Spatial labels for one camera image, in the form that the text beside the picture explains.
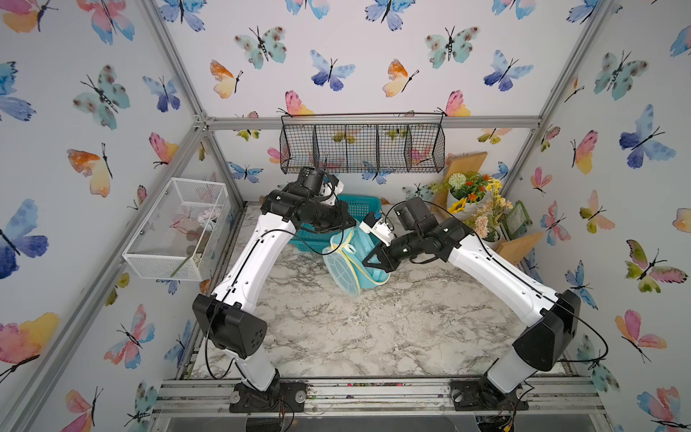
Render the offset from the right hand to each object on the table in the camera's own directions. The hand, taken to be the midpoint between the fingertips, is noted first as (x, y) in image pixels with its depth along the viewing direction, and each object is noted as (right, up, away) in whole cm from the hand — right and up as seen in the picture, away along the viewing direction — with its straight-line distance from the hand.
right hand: (367, 261), depth 71 cm
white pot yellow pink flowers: (+39, +13, +15) cm, 44 cm away
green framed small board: (+63, +12, +40) cm, 75 cm away
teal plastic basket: (-1, +18, +40) cm, 44 cm away
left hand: (-3, +12, +3) cm, 12 cm away
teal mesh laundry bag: (-6, +1, +1) cm, 6 cm away
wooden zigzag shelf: (+47, +2, +13) cm, 49 cm away
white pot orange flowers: (+36, +22, +26) cm, 49 cm away
